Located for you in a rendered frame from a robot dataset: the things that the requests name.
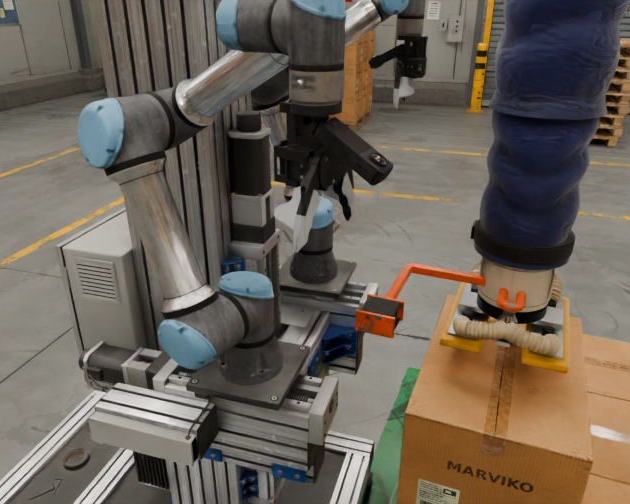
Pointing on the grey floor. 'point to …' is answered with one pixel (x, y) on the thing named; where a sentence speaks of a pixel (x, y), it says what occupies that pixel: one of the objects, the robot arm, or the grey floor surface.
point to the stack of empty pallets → (619, 93)
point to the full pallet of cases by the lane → (357, 82)
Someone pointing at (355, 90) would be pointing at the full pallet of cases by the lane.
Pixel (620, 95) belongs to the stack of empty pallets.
